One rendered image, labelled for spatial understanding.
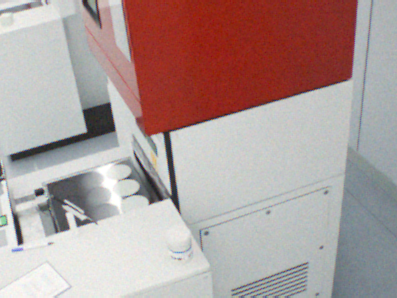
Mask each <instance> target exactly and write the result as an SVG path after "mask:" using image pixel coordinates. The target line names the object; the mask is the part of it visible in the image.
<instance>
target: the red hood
mask: <svg viewBox="0 0 397 298"><path fill-rule="evenodd" d="M358 1H359V0H80V1H79V5H80V9H81V14H82V19H83V23H84V28H85V32H86V37H87V42H88V47H89V48H90V50H91V51H92V53H93V54H94V56H95V58H96V59H97V61H98V62H99V64H100V65H101V67H102V68H103V70H104V71H105V73H106V74H107V76H108V78H109V79H110V81H111V82H112V84H113V85H114V87H115V88H116V90H117V91H118V93H119V95H120V96H121V98H122V99H123V101H124V102H125V104H126V105H127V107H128V108H130V110H131V111H132V113H133V116H134V117H135V119H136V120H137V122H138V123H139V125H140V126H141V128H142V129H143V131H144V133H145V134H146V135H147V136H148V137H149V136H152V135H156V134H159V133H162V132H166V131H169V130H173V129H177V128H180V127H184V126H187V125H191V124H194V123H197V122H201V121H204V120H208V119H211V118H215V117H218V116H221V115H225V114H228V113H232V112H235V111H238V110H242V109H245V108H249V107H252V106H255V105H259V104H262V103H266V102H269V101H273V100H276V99H279V98H283V97H285V96H289V95H292V94H295V93H299V92H300V93H302V92H306V91H309V90H312V89H315V88H318V87H322V86H325V85H329V84H332V83H335V82H338V81H341V80H345V79H348V78H351V77H353V68H354V67H353V58H354V48H355V38H356V29H357V27H356V20H357V10H358Z"/></svg>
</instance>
